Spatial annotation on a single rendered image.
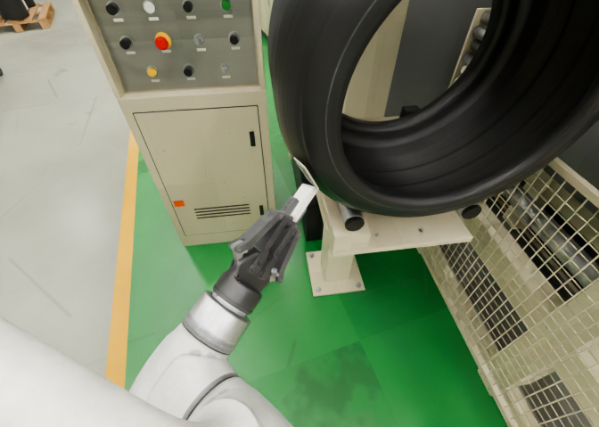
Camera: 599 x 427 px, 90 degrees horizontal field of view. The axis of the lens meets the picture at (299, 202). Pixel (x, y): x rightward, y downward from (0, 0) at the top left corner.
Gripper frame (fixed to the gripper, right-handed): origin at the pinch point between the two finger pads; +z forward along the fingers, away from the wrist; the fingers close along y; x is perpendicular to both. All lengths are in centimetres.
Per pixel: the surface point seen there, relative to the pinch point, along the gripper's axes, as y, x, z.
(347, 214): 15.9, -1.9, 7.4
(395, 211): 16.4, 7.9, 11.5
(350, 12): -21.6, 11.9, 15.9
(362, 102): 14.7, -17.7, 41.8
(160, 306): 57, -101, -52
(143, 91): -13, -92, 18
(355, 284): 105, -42, 9
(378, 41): 1, -11, 49
